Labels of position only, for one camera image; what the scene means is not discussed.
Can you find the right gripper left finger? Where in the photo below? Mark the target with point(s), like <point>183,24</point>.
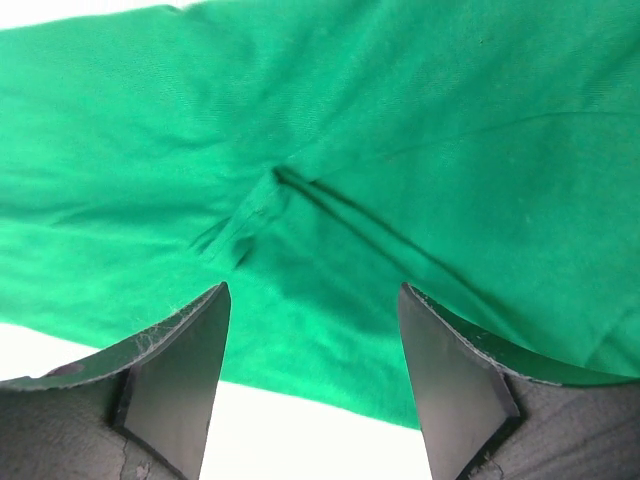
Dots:
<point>139,409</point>

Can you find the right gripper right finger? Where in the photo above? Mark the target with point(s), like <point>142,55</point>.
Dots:
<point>490,409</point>

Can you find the green t shirt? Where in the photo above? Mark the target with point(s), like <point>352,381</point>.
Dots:
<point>314,156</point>

